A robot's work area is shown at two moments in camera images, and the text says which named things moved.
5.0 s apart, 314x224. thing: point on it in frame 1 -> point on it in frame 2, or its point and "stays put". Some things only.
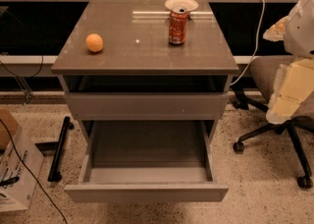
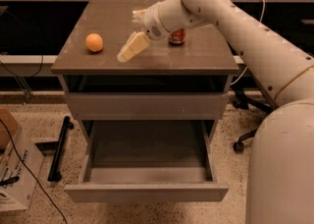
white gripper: [300, 28] -> [151, 23]
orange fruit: [94, 42] stays put
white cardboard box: [17, 196] stays put
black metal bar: [54, 172] stays put
